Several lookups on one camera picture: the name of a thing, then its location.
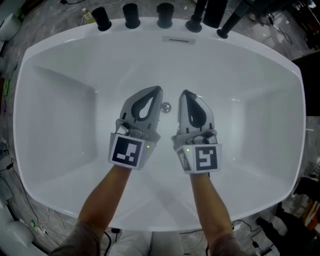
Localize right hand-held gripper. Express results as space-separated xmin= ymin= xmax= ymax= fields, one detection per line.
xmin=170 ymin=89 xmax=223 ymax=175

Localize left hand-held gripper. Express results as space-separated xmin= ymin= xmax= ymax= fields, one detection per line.
xmin=107 ymin=86 xmax=165 ymax=171

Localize person's left forearm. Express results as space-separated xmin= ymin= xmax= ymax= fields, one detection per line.
xmin=76 ymin=163 xmax=135 ymax=230

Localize person's right forearm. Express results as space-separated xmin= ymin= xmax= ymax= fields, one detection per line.
xmin=189 ymin=171 xmax=236 ymax=247

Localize white bathtub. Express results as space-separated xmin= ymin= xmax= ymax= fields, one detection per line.
xmin=12 ymin=17 xmax=308 ymax=232

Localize white overflow cover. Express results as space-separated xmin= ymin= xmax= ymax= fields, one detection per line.
xmin=161 ymin=35 xmax=198 ymax=46

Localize black faucet knob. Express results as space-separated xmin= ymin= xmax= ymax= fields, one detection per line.
xmin=156 ymin=2 xmax=175 ymax=29
xmin=91 ymin=6 xmax=113 ymax=32
xmin=122 ymin=3 xmax=141 ymax=30

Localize black tall faucet spout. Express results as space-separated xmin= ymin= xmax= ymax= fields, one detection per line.
xmin=185 ymin=0 xmax=227 ymax=33

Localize small clear plastic bottle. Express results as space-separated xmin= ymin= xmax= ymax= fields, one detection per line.
xmin=81 ymin=7 xmax=94 ymax=25

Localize dark brown cabinet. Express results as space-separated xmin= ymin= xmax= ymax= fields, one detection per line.
xmin=292 ymin=57 xmax=320 ymax=117

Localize person's light grey trousers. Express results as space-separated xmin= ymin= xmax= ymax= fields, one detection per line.
xmin=112 ymin=229 xmax=182 ymax=256

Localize green floor item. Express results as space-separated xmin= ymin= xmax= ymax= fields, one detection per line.
xmin=3 ymin=78 xmax=12 ymax=97

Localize white rounded bin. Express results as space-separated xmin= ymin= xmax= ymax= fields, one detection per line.
xmin=0 ymin=13 xmax=21 ymax=41

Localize power strip with green light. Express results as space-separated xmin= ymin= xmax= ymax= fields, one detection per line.
xmin=29 ymin=219 xmax=49 ymax=236

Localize white toilet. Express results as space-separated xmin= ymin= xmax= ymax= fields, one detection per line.
xmin=0 ymin=207 xmax=35 ymax=256

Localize thin black cable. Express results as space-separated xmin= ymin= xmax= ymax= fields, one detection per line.
xmin=103 ymin=231 xmax=113 ymax=256

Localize black looped cable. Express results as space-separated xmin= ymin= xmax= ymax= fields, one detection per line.
xmin=231 ymin=219 xmax=275 ymax=255

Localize black cable with plug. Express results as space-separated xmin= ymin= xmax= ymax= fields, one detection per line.
xmin=0 ymin=156 xmax=45 ymax=226

